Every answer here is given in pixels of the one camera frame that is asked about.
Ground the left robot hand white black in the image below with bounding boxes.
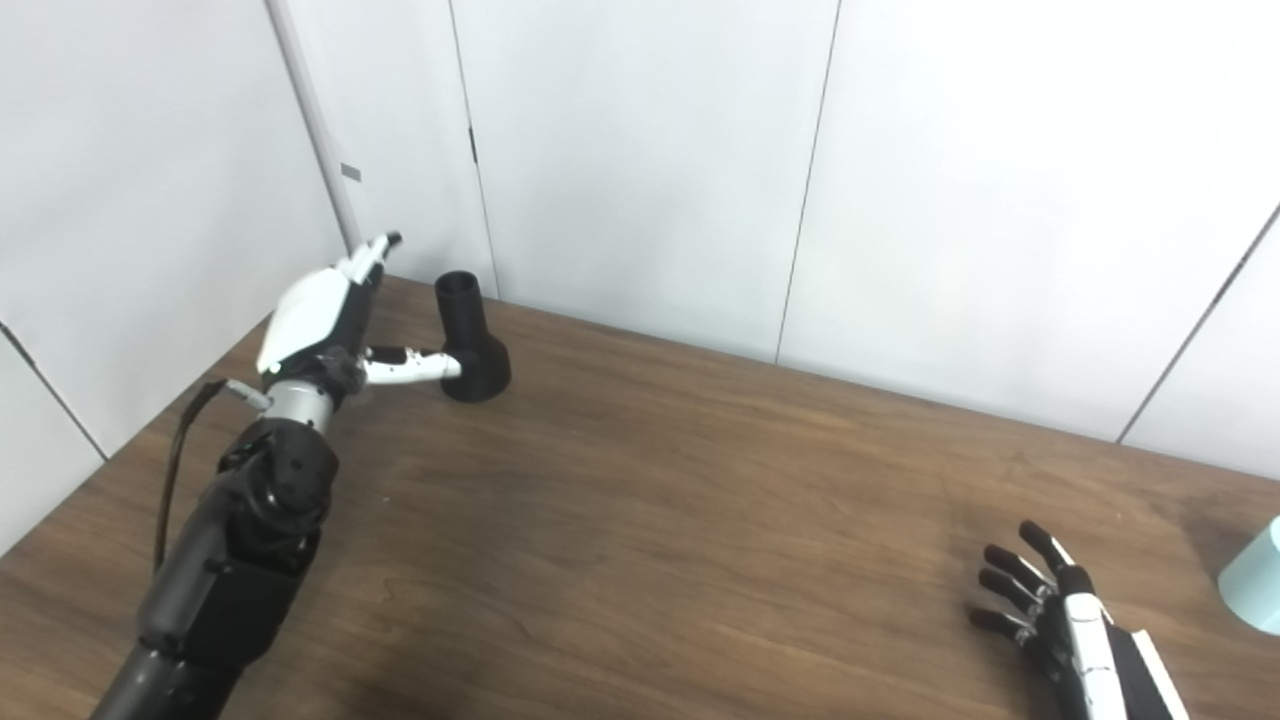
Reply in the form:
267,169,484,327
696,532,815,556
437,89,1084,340
256,232,464,407

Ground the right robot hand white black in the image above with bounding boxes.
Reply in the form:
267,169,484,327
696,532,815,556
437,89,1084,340
967,520,1191,720

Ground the black flared nozzle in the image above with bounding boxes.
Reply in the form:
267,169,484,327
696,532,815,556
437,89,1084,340
434,270,513,404

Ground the light blue cylinder cup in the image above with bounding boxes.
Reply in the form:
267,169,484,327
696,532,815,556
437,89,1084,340
1217,516,1280,636

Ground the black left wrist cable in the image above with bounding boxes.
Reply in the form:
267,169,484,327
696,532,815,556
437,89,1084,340
152,378,273,575

